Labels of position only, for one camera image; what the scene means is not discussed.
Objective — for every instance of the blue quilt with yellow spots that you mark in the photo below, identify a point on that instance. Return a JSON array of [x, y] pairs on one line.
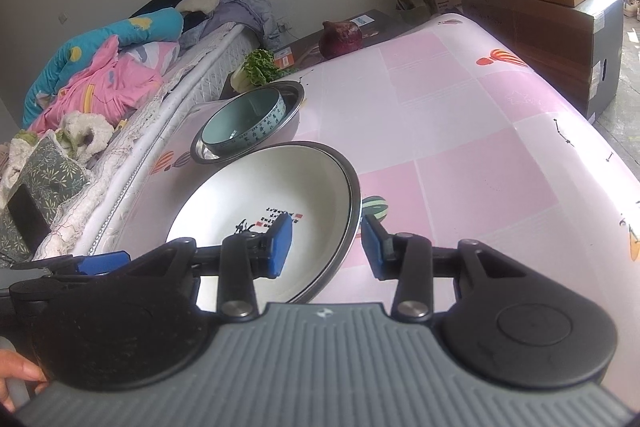
[[100, 34]]

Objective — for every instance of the small cardboard box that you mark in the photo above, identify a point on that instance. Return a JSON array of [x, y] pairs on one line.
[[412, 9]]

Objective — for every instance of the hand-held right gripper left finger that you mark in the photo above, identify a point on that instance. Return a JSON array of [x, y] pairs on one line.
[[280, 247]]

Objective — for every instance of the cream pillow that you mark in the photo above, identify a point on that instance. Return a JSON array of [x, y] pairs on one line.
[[200, 1]]

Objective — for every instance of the purple cabbage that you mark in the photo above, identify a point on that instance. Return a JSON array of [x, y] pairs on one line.
[[341, 39]]

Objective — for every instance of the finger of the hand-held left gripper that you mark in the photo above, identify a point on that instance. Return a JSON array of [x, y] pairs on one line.
[[102, 263]]

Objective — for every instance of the teal ceramic bowl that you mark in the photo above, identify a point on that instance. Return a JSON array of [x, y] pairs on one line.
[[260, 127]]

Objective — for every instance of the green patterned pillow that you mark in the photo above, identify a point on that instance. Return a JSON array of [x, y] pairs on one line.
[[55, 177]]

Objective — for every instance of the white printed ceramic plate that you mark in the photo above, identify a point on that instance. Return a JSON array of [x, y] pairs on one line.
[[240, 192]]

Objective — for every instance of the white quilted mattress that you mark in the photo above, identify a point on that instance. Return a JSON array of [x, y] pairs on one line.
[[150, 127]]

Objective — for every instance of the large stainless steel plate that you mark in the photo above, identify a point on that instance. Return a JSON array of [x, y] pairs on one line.
[[356, 207]]

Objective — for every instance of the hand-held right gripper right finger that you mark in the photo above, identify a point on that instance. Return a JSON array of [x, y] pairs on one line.
[[372, 247]]

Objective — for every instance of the napa cabbage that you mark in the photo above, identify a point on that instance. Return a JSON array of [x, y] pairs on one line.
[[260, 67]]

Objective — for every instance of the person's left hand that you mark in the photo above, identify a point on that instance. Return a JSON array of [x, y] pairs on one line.
[[17, 367]]

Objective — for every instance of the black phone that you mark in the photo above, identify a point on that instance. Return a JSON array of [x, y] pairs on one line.
[[27, 217]]

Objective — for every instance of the grey purple clothing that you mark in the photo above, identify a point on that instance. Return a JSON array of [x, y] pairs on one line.
[[235, 17]]

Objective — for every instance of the pink printed tablecloth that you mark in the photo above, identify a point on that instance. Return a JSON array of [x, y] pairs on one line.
[[475, 157]]

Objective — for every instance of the white fluffy cloth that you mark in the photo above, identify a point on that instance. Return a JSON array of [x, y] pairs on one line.
[[85, 127]]

